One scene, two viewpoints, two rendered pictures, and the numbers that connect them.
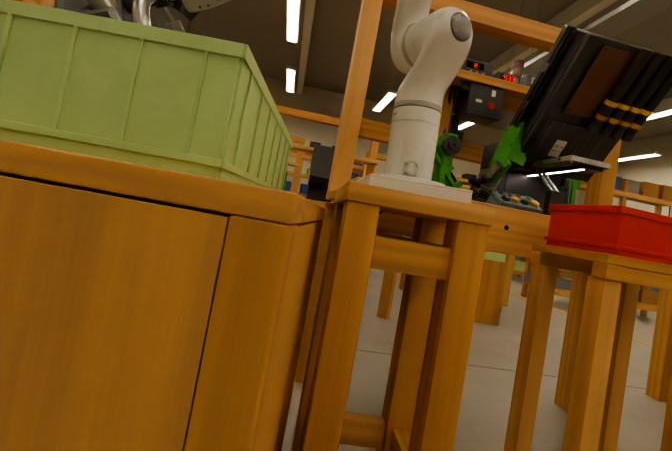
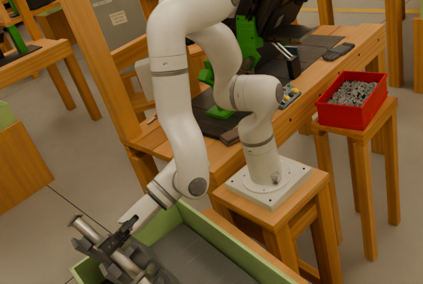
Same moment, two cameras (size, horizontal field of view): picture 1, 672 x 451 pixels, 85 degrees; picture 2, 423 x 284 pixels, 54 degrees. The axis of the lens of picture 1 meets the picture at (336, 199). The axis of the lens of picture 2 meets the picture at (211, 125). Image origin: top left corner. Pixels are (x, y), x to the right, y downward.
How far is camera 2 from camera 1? 1.23 m
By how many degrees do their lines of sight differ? 43
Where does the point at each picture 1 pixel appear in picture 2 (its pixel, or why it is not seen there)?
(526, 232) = (299, 112)
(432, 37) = (268, 112)
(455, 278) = (323, 214)
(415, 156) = (275, 169)
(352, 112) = (106, 67)
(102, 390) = not seen: outside the picture
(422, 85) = (264, 131)
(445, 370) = (330, 246)
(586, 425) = (369, 203)
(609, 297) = (366, 151)
